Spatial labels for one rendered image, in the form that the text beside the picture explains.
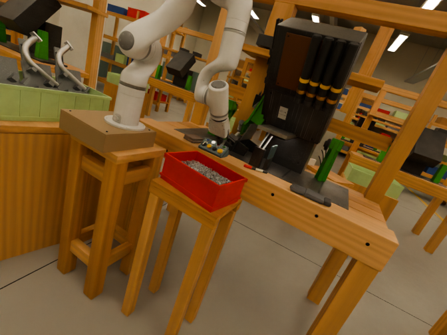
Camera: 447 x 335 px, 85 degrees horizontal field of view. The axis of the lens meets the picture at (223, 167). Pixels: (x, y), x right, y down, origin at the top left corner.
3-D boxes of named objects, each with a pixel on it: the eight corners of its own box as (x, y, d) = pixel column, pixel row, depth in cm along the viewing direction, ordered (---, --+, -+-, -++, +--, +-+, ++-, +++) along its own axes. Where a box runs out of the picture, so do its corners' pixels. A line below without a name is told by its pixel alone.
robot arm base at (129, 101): (126, 132, 109) (135, 92, 103) (94, 117, 113) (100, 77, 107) (152, 129, 126) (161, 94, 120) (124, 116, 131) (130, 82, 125)
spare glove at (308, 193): (329, 201, 120) (332, 197, 119) (329, 209, 110) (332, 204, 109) (291, 184, 125) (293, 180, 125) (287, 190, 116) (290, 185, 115)
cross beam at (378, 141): (386, 151, 153) (393, 138, 150) (215, 90, 199) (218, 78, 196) (384, 151, 158) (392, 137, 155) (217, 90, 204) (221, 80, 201)
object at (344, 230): (380, 272, 102) (400, 244, 98) (130, 139, 156) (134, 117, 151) (377, 256, 115) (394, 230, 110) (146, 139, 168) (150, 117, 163)
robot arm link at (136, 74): (113, 80, 109) (123, 23, 101) (137, 84, 126) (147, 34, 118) (136, 90, 107) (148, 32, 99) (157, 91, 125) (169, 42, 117)
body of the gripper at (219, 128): (205, 114, 111) (207, 133, 120) (224, 122, 108) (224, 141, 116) (214, 106, 115) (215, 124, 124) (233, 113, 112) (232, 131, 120)
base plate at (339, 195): (346, 213, 118) (348, 209, 117) (172, 131, 157) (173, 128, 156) (346, 192, 155) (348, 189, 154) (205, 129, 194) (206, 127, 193)
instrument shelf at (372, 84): (382, 88, 132) (385, 80, 131) (238, 48, 164) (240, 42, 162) (376, 93, 154) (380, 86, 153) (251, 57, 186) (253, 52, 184)
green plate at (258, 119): (253, 133, 142) (275, 102, 133) (243, 125, 144) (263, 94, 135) (260, 133, 152) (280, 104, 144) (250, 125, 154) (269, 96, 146)
